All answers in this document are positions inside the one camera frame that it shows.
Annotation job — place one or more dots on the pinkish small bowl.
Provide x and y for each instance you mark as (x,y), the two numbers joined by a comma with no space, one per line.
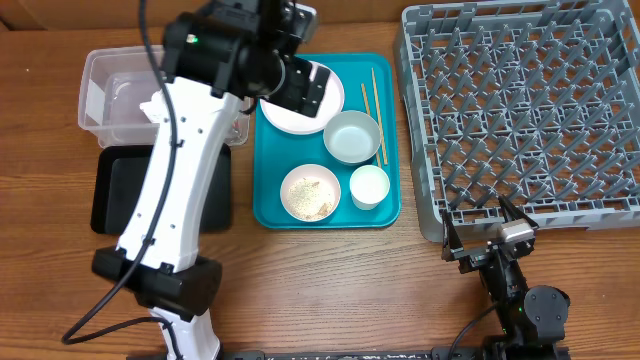
(310,193)

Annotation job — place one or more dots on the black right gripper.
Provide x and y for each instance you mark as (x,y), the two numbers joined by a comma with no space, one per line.
(453,248)

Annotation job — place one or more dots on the black plastic tray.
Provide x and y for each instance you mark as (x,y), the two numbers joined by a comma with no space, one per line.
(120,175)

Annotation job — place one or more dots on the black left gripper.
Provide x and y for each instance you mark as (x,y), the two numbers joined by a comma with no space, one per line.
(295,96)

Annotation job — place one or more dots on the grey-white bowl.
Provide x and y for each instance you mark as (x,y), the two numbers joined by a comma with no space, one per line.
(352,137)

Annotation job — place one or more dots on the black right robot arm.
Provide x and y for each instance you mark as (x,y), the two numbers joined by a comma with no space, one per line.
(532,318)

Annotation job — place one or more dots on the grey dishwasher rack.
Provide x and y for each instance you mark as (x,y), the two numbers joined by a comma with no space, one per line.
(535,101)

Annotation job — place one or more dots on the clear plastic bin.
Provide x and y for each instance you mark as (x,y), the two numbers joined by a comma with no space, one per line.
(115,82)

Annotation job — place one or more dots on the white flat plate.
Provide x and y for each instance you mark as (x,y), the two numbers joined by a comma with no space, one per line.
(293,123)

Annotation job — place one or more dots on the left wooden chopstick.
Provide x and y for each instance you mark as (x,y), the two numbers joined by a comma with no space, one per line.
(368,112)

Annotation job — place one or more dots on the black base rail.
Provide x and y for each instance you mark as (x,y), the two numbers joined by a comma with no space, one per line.
(437,353)

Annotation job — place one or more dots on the white napkin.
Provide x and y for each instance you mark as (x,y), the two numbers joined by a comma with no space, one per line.
(155,109)

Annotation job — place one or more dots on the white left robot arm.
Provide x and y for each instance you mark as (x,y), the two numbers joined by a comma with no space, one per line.
(214,59)

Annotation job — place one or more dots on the right wooden chopstick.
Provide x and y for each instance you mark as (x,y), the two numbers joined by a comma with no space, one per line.
(379,117)

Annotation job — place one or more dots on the white paper cup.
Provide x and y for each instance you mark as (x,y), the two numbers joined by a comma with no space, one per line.
(369,185)

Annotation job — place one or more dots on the wooden chopstick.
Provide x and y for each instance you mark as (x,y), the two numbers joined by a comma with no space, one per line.
(368,112)
(379,117)

